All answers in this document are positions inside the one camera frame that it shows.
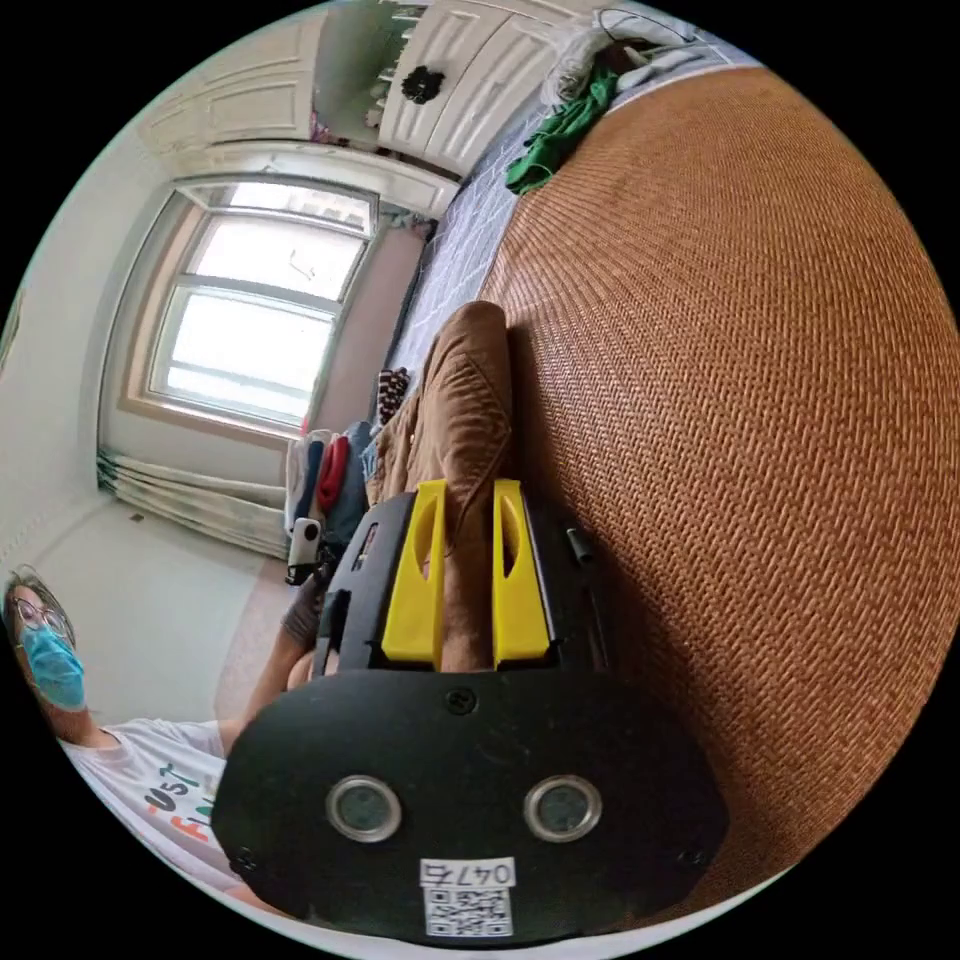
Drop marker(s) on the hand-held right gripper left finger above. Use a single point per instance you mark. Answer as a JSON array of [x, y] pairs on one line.
[[414, 600]]

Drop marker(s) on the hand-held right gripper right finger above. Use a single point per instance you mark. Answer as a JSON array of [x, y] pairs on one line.
[[519, 607]]

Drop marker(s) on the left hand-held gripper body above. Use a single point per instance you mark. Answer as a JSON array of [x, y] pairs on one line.
[[325, 564]]

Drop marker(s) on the brown pants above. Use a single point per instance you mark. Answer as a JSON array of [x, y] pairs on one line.
[[465, 390]]

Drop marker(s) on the person's left forearm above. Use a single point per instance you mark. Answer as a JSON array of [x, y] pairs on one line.
[[262, 690]]

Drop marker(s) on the person's left hand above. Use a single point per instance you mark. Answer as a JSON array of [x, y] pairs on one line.
[[304, 615]]

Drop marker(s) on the pile of colourful clothes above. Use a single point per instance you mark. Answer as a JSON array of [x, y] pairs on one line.
[[346, 480]]

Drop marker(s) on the window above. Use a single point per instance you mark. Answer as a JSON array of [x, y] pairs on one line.
[[255, 315]]

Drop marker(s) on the bed with woven mat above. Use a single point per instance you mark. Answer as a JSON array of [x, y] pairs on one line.
[[735, 450]]

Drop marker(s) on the person's body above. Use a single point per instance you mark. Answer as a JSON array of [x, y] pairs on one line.
[[142, 765]]

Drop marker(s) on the pile of green and white clothes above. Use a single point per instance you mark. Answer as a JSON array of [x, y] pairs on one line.
[[562, 135]]

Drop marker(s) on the white cupboard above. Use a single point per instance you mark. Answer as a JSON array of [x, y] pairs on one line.
[[465, 97]]

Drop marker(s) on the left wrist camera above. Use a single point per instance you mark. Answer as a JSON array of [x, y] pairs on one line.
[[304, 547]]

